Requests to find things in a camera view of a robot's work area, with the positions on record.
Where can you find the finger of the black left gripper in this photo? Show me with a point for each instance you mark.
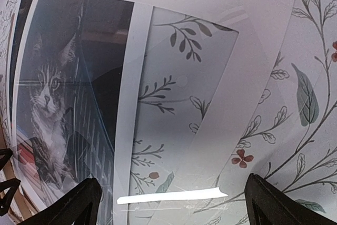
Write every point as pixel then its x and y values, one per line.
pixel 5 155
pixel 11 185

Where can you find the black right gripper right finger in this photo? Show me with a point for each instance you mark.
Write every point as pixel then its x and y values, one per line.
pixel 267 205

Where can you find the cat photo white border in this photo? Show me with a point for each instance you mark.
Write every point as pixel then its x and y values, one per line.
pixel 79 77

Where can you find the clear acrylic sheet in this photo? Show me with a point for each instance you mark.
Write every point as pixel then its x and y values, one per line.
pixel 184 90

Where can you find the floral patterned table cover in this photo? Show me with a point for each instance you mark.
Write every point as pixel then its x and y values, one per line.
pixel 171 105

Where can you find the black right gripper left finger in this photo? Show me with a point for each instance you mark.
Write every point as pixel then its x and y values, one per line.
pixel 78 206

